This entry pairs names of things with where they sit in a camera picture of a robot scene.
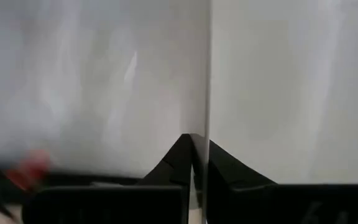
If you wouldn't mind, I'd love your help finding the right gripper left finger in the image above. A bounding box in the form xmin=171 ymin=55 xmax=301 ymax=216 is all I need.
xmin=22 ymin=133 xmax=195 ymax=224

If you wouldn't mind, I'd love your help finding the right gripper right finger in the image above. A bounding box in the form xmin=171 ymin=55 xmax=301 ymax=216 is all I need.
xmin=206 ymin=139 xmax=358 ymax=224

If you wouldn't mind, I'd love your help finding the small red tag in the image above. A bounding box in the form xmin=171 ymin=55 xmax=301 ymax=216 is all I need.
xmin=4 ymin=149 xmax=52 ymax=190

